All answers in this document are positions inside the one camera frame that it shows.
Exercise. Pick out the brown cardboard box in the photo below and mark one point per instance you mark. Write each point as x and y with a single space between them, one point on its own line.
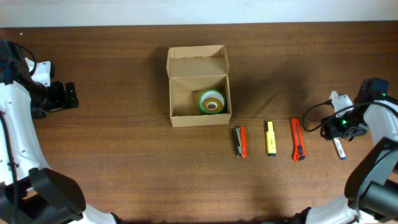
192 71

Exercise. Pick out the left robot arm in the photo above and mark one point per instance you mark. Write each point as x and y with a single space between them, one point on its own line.
31 191

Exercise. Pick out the yellow highlighter pen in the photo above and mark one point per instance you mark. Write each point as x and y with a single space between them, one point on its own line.
270 136

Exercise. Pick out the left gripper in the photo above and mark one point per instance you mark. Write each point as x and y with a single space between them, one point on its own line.
60 100

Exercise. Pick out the orange utility knife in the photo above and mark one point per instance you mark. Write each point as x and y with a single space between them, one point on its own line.
299 150

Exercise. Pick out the blue white marker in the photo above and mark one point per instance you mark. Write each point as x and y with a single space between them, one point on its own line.
339 149

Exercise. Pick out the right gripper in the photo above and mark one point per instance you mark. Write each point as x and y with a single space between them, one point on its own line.
331 130

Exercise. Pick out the yellow tape roll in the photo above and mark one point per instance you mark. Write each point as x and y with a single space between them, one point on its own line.
212 105

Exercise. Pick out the orange black stapler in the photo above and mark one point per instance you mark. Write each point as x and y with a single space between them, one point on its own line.
240 142

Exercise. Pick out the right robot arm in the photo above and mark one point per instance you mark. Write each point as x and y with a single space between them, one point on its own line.
369 197

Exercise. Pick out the green tape roll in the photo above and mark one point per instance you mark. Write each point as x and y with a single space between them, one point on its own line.
212 94

